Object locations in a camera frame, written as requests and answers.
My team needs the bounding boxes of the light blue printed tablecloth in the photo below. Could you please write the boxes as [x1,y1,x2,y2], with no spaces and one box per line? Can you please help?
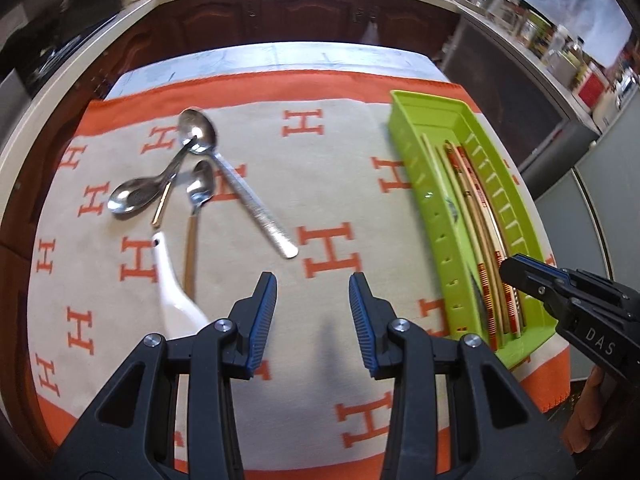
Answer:
[107,42,453,98]

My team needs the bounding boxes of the orange grey letter print blanket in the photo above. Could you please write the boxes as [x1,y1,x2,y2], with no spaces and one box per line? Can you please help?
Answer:
[25,72,571,480]

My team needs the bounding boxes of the short steel soup spoon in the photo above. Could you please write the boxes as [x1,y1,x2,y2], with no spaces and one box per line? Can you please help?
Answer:
[107,140,197,217]

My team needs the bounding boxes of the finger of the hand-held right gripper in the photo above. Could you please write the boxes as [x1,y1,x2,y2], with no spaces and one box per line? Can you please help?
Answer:
[500,254,572,312]

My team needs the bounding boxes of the row of jars and bottles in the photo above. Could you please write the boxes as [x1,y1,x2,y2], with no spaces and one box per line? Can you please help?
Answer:
[475,0,640,128]

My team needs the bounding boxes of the cream chopstick black marks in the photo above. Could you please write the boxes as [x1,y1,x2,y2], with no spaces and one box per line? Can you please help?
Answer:
[445,170,501,353]

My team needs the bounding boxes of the cream chopstick red tip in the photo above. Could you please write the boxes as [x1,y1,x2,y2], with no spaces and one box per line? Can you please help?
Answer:
[492,250,523,336]

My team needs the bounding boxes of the chopsticks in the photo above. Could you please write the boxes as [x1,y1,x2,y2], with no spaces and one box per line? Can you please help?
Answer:
[446,141,527,332]

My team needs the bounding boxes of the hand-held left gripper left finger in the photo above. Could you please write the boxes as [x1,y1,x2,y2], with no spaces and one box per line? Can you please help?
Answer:
[42,271,278,480]

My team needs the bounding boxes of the small steel spoon gold handle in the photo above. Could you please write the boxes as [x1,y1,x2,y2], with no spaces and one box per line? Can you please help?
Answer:
[151,172,177,227]

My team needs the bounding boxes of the dark glass panel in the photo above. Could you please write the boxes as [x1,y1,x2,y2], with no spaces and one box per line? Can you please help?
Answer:
[439,15,601,196]

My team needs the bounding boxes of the large steel spoon textured handle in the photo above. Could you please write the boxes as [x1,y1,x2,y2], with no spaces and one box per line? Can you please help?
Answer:
[178,108,300,260]

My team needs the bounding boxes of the green plastic tray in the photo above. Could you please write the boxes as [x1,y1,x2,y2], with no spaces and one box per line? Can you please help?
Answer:
[389,89,557,368]

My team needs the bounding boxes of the white ceramic spoon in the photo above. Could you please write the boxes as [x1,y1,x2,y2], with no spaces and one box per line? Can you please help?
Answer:
[151,231,212,333]

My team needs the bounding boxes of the person's right hand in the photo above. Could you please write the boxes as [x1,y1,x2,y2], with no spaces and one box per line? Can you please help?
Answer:
[564,365,618,454]

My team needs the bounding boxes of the steel spoon wooden handle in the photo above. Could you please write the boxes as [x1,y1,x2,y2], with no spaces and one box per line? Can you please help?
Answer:
[183,160,217,298]

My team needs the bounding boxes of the plain cream chopstick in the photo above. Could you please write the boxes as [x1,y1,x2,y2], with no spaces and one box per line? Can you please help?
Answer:
[462,180,512,335]

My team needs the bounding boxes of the thin brown chopstick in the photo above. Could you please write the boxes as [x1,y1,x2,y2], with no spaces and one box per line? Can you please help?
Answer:
[437,146,481,261]
[422,135,466,241]

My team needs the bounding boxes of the grey cabinet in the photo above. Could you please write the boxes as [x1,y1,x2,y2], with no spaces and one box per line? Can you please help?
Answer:
[520,110,640,381]

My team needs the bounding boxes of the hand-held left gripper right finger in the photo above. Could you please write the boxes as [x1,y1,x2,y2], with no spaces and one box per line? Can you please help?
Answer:
[348,271,573,480]

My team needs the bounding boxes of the brown wooden cabinet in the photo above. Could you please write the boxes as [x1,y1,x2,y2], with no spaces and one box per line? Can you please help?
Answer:
[97,0,463,93]

